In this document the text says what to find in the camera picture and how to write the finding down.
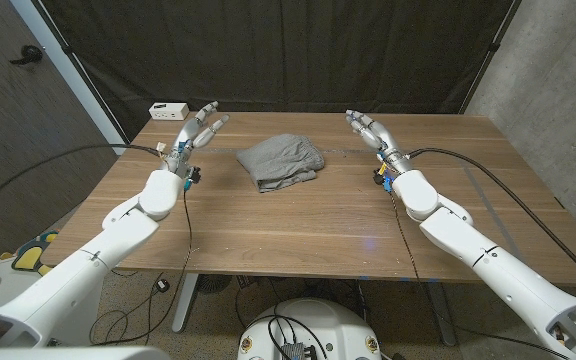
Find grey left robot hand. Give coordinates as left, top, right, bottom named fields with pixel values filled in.
left=170, top=100, right=231, bottom=166

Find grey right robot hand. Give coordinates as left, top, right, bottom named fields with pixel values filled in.
left=344, top=109, right=409, bottom=168

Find grey fabric shorts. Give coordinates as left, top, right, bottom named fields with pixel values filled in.
left=235, top=132, right=326, bottom=194

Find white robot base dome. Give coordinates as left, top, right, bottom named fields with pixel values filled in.
left=236, top=298, right=383, bottom=360

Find white power strip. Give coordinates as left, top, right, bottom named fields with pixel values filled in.
left=148, top=102, right=191, bottom=122

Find black backdrop curtain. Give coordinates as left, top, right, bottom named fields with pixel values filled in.
left=40, top=0, right=519, bottom=144

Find black backdrop stand pole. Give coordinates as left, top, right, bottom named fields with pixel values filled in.
left=458, top=0, right=523, bottom=116
left=30, top=0, right=132, bottom=145

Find dark round floor fan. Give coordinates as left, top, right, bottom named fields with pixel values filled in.
left=196, top=273, right=233, bottom=294

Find white table leg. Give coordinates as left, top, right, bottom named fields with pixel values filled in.
left=171, top=272, right=200, bottom=334

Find dark wooden door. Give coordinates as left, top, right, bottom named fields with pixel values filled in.
left=0, top=0, right=119, bottom=261

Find dark grey table leg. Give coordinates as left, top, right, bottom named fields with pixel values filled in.
left=425, top=281, right=458, bottom=347

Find yellow and black floor item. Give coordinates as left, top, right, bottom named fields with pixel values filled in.
left=11, top=230, right=62, bottom=277

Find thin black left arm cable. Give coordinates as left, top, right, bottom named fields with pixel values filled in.
left=90, top=188, right=194, bottom=347

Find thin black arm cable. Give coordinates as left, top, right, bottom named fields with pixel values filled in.
left=389, top=190, right=569, bottom=359
left=90, top=188, right=194, bottom=347

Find white door frame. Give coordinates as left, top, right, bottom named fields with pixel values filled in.
left=10, top=0, right=129, bottom=156

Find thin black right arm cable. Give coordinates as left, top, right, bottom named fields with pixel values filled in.
left=389, top=190, right=569, bottom=359

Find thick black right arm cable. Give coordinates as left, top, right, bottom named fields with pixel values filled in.
left=406, top=147, right=576, bottom=294

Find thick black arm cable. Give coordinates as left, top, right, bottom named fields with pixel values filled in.
left=406, top=147, right=576, bottom=294
left=0, top=143, right=164, bottom=219

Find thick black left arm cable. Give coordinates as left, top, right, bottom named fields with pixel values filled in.
left=0, top=143, right=164, bottom=219

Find black door handle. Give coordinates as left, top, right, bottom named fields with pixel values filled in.
left=9, top=44, right=44, bottom=66

